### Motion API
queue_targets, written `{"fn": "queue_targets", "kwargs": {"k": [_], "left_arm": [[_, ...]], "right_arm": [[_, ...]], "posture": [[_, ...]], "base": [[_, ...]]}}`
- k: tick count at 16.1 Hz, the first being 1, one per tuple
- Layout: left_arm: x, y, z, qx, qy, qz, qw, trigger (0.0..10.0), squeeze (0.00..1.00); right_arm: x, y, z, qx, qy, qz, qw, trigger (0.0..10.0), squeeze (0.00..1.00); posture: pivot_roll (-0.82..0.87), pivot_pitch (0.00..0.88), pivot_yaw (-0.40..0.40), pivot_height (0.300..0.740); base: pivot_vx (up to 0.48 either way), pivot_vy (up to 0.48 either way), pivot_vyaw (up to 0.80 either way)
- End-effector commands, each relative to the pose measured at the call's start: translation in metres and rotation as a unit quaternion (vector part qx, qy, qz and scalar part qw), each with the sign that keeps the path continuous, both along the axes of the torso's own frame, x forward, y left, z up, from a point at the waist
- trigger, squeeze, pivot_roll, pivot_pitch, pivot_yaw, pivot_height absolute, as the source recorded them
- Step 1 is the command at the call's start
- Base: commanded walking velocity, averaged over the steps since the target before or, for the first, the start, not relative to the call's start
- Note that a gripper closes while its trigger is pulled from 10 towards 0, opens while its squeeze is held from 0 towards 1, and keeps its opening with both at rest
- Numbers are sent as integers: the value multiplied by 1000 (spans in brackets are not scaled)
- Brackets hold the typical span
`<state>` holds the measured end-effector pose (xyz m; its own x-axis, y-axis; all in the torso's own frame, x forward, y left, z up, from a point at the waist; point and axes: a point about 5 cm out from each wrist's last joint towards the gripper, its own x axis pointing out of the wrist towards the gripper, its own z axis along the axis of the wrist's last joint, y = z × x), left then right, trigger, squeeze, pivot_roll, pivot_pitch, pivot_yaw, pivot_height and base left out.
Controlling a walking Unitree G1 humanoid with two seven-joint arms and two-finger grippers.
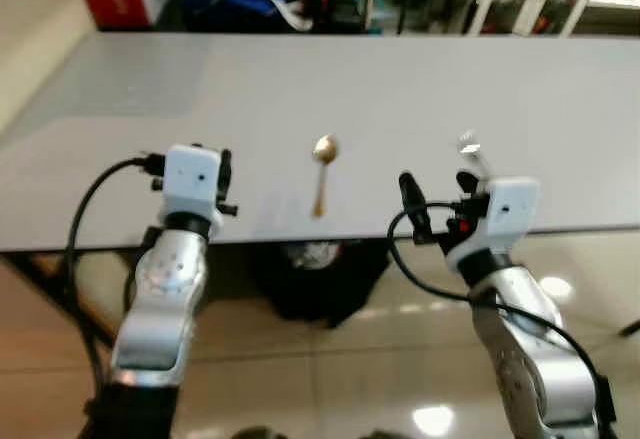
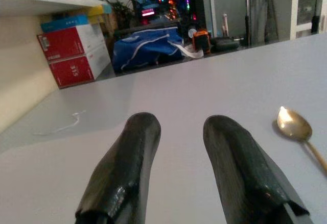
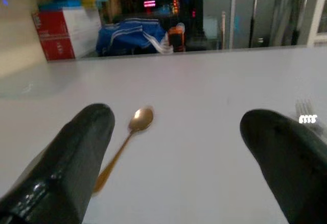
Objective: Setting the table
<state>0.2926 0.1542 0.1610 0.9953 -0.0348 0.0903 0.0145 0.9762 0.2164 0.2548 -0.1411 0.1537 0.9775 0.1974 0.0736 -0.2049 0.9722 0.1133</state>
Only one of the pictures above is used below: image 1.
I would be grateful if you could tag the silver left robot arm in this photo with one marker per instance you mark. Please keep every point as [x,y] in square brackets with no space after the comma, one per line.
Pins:
[165,289]

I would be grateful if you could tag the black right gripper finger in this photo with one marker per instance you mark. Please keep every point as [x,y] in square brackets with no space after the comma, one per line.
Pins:
[414,204]
[467,183]

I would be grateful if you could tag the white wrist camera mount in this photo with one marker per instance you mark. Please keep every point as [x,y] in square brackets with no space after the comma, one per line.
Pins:
[190,181]
[508,211]

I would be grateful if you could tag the dark robot left leg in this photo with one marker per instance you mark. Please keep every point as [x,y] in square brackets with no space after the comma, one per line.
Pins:
[258,433]

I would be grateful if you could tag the black table leg frame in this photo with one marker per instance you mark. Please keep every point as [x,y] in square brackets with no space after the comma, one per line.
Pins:
[45,289]

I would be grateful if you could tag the dark robot leg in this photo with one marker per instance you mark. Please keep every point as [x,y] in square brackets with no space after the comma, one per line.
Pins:
[387,434]
[258,433]

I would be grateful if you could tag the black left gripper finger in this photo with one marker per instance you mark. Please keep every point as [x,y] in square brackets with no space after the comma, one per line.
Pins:
[225,171]
[198,145]

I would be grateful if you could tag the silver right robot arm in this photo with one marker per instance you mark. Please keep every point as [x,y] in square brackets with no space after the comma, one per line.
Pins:
[535,349]

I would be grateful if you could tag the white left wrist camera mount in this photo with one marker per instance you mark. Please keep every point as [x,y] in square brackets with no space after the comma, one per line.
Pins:
[190,181]

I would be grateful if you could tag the black bag under table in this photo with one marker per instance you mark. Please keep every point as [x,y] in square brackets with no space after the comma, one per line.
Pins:
[320,294]

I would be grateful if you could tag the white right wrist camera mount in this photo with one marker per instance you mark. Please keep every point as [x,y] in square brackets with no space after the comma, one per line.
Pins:
[508,211]

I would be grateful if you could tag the dark robot right leg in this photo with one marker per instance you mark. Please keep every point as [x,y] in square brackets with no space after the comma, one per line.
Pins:
[387,434]

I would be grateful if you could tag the silver spoon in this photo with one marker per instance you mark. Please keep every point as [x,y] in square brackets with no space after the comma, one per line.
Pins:
[470,145]

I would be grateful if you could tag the gold spoon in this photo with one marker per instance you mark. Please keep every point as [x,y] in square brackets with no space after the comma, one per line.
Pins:
[325,149]

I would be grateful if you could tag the black slanted table leg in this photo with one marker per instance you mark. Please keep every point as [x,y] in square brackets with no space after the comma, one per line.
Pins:
[629,329]

